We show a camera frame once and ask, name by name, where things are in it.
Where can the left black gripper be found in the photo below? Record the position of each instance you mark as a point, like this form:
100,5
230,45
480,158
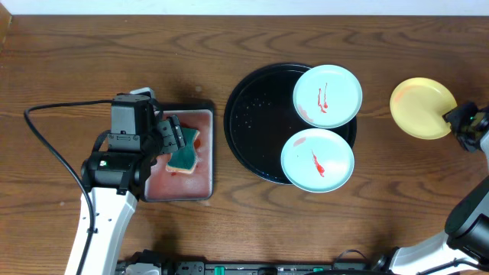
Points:
170,136

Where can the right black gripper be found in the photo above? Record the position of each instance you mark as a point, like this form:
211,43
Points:
462,118

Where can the green yellow sponge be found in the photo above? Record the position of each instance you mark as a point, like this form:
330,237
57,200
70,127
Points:
184,160

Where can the yellow plate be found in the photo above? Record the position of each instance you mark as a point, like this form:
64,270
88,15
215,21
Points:
418,104

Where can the mint plate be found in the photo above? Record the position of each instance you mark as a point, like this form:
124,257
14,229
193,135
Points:
327,96
317,160

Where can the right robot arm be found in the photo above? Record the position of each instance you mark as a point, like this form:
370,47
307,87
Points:
463,245

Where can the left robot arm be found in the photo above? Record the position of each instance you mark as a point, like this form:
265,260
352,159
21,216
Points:
114,176

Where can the black rectangular soap tray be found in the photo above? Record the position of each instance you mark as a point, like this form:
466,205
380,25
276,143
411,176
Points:
167,184

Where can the round black tray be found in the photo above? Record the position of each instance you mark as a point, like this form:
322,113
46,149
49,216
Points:
260,118

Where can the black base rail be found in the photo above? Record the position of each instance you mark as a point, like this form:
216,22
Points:
152,262

